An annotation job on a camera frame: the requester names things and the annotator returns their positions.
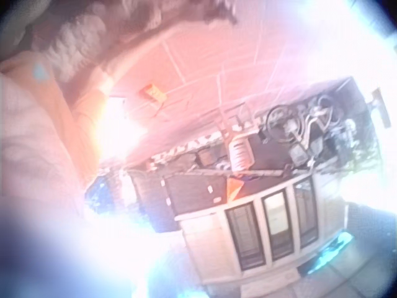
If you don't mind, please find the cluttered dark shelf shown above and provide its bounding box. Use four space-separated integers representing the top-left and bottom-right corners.
123 76 378 233

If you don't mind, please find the orange yellow packet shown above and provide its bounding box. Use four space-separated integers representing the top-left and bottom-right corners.
138 83 169 106

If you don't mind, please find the white cabinet with glass doors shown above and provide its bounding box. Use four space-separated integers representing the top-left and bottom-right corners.
175 173 351 291

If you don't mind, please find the blue crate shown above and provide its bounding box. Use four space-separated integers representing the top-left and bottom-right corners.
84 174 125 215

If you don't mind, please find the dark furry object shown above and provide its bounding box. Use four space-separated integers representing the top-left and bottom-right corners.
200 0 240 28

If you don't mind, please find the brown white patterned cloth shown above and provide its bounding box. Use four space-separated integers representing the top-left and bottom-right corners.
27 0 177 91

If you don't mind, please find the dark post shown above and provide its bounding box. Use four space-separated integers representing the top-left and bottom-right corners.
368 88 392 129

